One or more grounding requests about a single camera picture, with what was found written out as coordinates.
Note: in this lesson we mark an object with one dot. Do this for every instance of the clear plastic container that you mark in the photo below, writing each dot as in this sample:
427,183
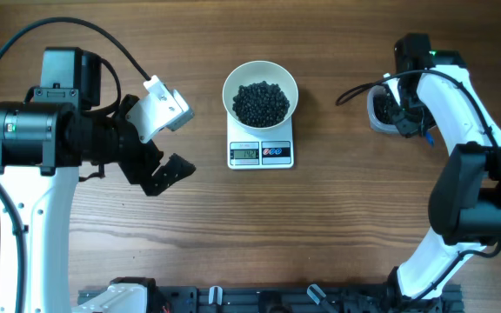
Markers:
375,123

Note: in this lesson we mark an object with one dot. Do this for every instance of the black beans in bowl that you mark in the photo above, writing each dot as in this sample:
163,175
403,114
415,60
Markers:
260,105

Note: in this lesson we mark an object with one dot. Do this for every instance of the pink scoop blue handle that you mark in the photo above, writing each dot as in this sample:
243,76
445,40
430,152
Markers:
429,138

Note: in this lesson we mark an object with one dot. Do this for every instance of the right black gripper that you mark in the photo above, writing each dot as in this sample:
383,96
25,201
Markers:
407,125

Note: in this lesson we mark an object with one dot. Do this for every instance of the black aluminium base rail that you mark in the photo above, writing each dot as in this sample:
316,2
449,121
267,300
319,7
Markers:
366,298

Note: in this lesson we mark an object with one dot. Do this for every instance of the black beans pile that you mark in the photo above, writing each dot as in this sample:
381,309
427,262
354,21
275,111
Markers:
384,108

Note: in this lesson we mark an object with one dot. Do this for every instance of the white digital kitchen scale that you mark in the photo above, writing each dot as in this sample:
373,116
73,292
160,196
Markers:
259,150

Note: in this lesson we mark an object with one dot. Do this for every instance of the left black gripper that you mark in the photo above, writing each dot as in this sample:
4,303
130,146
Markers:
143,169

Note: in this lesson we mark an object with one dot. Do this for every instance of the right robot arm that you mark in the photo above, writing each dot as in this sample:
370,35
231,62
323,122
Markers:
464,207

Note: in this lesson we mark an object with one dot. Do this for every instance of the white bowl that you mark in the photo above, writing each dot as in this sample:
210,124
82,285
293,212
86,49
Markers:
256,72

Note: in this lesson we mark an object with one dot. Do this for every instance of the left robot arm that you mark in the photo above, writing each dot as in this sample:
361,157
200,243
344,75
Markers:
43,142

